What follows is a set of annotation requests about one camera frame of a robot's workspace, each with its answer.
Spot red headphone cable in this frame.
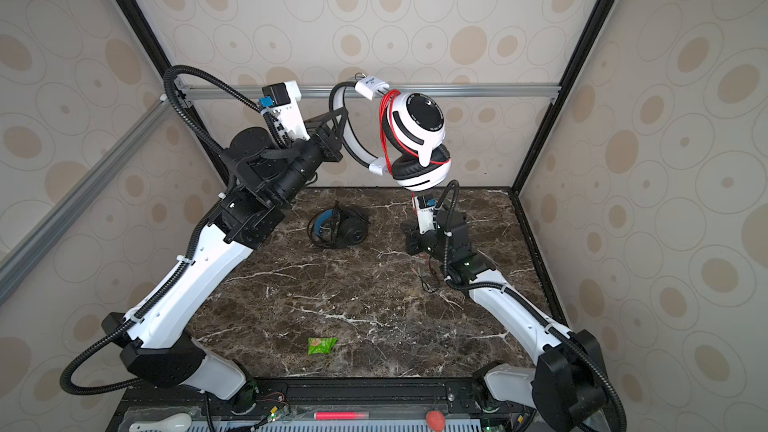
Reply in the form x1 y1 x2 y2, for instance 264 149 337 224
379 88 451 295

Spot black blue headphones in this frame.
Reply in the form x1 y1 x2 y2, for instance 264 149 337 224
306 202 370 249

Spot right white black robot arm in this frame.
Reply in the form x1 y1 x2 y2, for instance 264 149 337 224
401 208 628 431

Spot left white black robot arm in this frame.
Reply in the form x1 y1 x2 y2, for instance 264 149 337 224
59 65 348 401

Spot green snack packet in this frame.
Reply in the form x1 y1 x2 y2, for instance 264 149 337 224
308 337 338 355

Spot red round object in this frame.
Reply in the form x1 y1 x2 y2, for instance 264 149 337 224
425 410 446 432

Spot pink marker pen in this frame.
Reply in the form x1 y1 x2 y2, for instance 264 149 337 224
314 411 369 421

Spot white plastic object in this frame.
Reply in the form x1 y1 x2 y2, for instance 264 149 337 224
129 413 192 432

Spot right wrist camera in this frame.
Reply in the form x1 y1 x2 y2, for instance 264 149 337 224
412 193 437 235

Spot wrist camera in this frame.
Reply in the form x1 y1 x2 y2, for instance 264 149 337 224
259 81 310 147
412 193 437 235

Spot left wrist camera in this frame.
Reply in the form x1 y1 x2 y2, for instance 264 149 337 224
259 81 310 147

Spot back aluminium rail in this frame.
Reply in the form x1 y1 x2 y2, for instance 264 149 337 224
181 83 561 100

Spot aluminium rail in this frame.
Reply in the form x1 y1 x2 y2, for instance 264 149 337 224
181 83 561 100
1 99 171 302

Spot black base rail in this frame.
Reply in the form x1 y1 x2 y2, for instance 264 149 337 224
107 377 549 431

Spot left aluminium rail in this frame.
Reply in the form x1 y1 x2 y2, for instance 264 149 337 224
1 99 171 302

